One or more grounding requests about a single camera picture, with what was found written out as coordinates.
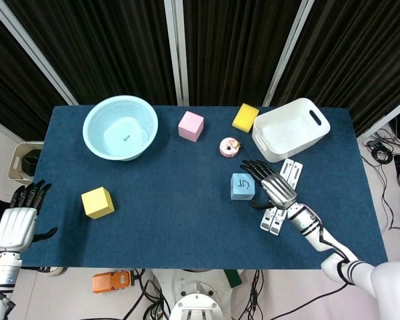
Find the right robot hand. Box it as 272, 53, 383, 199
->
240, 159, 298, 211

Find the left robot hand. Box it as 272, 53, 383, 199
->
0, 179, 59, 253

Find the light blue numbered cube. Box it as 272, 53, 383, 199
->
229, 172, 256, 201

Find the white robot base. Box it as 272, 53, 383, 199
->
169, 269, 236, 320

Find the white folding stand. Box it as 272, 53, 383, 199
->
259, 159, 305, 237

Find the white plastic storage bin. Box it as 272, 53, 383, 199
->
251, 97, 331, 163

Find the pink toy donut cake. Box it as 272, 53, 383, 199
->
219, 137, 243, 157

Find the beige plastic bin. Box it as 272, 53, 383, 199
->
7, 141, 45, 186

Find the yellow sponge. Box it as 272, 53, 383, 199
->
231, 103, 260, 134

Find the yellow foam cube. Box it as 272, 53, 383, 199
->
81, 186, 115, 220

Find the blue tablecloth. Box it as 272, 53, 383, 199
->
21, 105, 389, 269

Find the pink foam cube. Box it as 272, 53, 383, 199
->
178, 111, 205, 143

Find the orange foot pedal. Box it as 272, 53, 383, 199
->
92, 271, 135, 295

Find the light blue plastic basin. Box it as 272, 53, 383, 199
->
82, 95, 159, 162

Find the black pleated curtain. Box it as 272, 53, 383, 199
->
0, 0, 400, 137

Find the black floor cables bundle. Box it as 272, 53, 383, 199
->
362, 126, 400, 234
129, 268, 349, 320

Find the white metal frame post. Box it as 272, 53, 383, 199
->
355, 103, 400, 143
0, 0, 79, 106
163, 0, 190, 107
262, 0, 318, 107

